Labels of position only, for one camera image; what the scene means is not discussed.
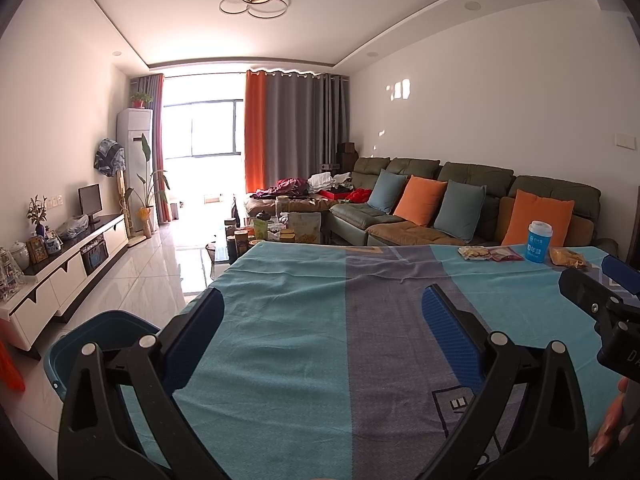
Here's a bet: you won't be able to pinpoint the clear plastic bag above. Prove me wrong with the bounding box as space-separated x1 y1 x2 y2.
56 215 91 240

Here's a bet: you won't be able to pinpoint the blue cup with white lid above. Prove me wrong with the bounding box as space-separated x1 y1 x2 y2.
524 220 553 264

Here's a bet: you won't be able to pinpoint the green sofa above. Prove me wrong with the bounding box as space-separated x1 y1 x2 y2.
243 156 618 261

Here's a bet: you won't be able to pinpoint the maroon clothes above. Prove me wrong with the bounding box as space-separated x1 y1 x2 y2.
252 178 311 198

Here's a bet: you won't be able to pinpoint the photo frame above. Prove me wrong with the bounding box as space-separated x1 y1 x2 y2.
26 236 50 265

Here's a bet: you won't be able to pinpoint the small plant in vase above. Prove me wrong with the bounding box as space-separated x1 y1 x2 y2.
26 195 48 238

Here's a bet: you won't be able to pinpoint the blue cushion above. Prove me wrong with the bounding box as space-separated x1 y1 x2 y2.
367 168 408 213
433 179 487 243

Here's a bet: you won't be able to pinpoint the teal and grey tablecloth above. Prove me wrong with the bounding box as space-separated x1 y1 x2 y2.
117 240 640 480

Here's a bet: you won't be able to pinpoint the person's right hand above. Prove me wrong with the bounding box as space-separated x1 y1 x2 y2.
591 379 632 457

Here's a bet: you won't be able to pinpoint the white TV stand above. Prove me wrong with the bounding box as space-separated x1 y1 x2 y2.
0 212 129 351

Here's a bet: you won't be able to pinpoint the group of jars and bottles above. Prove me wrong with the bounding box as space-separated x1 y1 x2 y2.
222 207 323 256

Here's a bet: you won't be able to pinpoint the black monitor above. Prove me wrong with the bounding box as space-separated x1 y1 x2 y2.
77 184 104 226

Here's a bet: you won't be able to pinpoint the teal trash bin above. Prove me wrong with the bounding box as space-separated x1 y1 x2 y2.
44 310 162 403

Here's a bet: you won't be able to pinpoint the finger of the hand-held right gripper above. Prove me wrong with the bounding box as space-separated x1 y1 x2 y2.
558 266 628 323
601 254 640 297

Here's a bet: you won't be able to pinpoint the white ceramic jar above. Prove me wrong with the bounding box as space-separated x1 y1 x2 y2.
9 241 32 271

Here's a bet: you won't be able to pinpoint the glass coffee table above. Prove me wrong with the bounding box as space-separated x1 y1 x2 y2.
205 225 331 281

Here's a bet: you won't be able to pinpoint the dark stacked boxes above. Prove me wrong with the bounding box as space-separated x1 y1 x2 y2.
336 142 358 171

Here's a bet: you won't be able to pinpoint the red snack packet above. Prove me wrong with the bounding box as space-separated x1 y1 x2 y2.
487 246 526 263

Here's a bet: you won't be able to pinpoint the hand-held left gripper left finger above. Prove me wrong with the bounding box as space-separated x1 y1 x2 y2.
56 287 226 480

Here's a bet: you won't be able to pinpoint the white standing air conditioner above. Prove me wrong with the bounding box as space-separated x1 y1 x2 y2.
116 108 153 233

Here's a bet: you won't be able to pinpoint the grey and orange curtain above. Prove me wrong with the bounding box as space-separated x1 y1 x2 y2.
134 74 171 223

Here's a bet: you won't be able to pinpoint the tall leafy plant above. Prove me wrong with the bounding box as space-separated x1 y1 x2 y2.
125 133 171 238

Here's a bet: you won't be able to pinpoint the floor fan with cloth cover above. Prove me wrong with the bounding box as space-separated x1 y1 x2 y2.
94 138 132 238

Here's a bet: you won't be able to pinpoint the white clothes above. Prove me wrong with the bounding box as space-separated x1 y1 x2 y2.
308 172 353 193

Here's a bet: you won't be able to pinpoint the gold snack packet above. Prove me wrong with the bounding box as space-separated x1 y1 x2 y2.
549 246 592 269

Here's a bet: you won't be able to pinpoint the orange cushion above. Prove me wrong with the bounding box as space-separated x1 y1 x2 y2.
501 189 576 248
393 175 448 227

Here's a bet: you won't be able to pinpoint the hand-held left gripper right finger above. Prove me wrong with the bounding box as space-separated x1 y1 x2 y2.
421 283 591 480

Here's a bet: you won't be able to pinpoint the window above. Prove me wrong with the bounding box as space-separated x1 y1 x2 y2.
162 75 247 196

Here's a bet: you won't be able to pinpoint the glass ornament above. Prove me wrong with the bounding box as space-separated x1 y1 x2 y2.
0 247 26 303

